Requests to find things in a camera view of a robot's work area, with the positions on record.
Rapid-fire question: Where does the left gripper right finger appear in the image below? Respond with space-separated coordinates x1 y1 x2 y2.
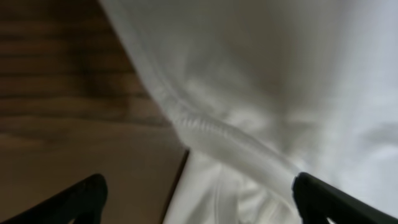
292 172 397 224

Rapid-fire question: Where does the white printed t-shirt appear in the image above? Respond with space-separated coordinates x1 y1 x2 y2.
102 0 397 223

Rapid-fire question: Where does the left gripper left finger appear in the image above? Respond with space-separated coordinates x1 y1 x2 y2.
1 174 108 224

